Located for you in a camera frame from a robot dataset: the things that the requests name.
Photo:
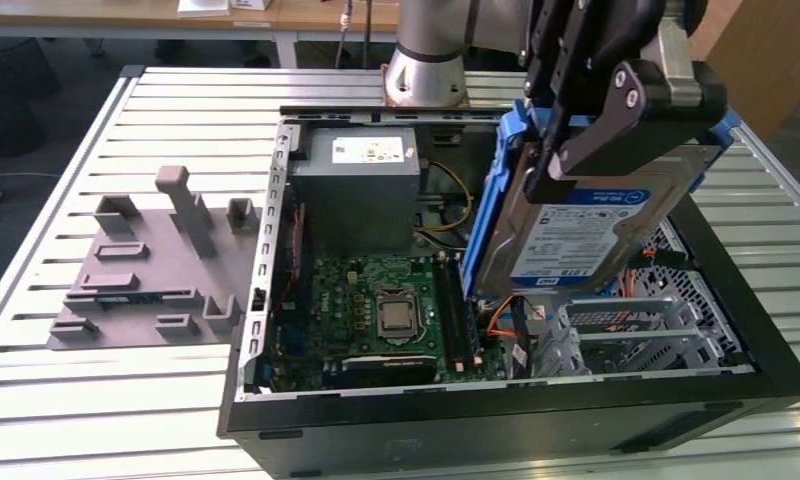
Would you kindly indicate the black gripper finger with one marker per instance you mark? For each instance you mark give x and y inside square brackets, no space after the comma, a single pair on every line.
[653,120]
[549,187]

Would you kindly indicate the hard disk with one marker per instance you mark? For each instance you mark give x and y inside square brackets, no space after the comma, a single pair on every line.
[573,240]

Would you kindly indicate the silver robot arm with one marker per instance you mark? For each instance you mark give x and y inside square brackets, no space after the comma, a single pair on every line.
[426,50]

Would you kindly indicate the wooden cabinet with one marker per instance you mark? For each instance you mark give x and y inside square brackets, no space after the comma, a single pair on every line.
[760,40]

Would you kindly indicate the black RAM slot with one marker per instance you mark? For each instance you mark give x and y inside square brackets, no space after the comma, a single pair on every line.
[445,300]

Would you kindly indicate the grey power supply unit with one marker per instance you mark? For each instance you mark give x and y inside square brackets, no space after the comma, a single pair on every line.
[353,210]

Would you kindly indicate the RAM stick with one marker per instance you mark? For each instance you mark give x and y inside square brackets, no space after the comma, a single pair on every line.
[473,335]
[126,300]

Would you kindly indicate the silver CPU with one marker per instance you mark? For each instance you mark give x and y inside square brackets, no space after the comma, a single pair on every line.
[397,317]

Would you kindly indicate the green motherboard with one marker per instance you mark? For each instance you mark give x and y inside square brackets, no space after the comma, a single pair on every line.
[346,280]

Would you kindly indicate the CPU socket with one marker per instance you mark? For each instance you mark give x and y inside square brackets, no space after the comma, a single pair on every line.
[377,320]

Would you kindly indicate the black graphics card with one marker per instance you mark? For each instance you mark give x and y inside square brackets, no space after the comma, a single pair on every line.
[386,367]

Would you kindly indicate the wooden desk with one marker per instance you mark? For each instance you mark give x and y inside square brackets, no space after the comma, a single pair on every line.
[293,22]

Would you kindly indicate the black open PC case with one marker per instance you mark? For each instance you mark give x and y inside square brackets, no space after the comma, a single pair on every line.
[506,435]

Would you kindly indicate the grey parts rack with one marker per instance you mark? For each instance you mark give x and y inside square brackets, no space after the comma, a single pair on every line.
[153,260]

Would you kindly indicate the white box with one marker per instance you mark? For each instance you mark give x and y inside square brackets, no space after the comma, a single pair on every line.
[202,7]

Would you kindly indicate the black bin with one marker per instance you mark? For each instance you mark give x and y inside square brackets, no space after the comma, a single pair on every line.
[13,100]

